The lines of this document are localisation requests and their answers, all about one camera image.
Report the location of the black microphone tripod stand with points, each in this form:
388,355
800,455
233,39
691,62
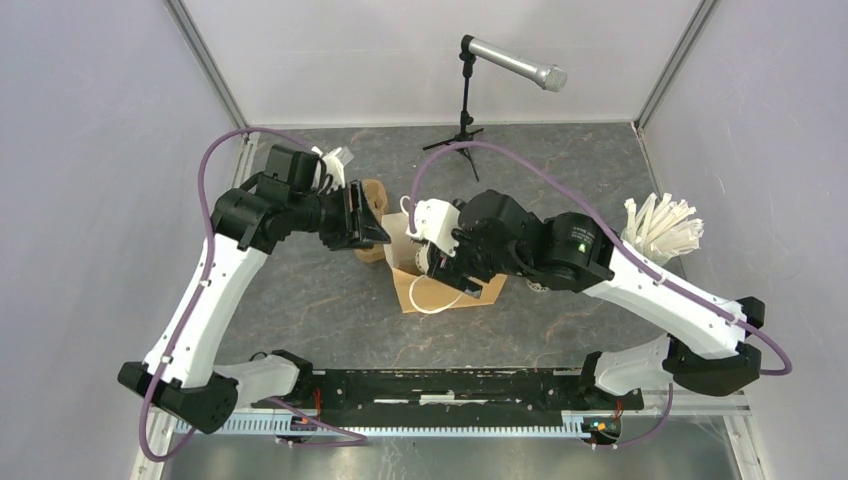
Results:
465,119

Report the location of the brown paper bag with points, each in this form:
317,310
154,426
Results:
417,293

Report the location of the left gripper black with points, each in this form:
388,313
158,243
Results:
357,229

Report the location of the white wrapped straws bundle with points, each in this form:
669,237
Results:
662,228

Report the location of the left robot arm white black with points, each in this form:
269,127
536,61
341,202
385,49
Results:
297,191

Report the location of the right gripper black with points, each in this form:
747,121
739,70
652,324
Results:
449,269

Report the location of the silver microphone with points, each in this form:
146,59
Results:
548,77

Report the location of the white paper cup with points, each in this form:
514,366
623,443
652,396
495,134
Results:
537,287

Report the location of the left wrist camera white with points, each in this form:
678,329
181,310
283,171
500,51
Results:
330,173

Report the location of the cardboard cup carrier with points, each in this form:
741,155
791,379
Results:
378,201

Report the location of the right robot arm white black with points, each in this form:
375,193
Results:
703,346

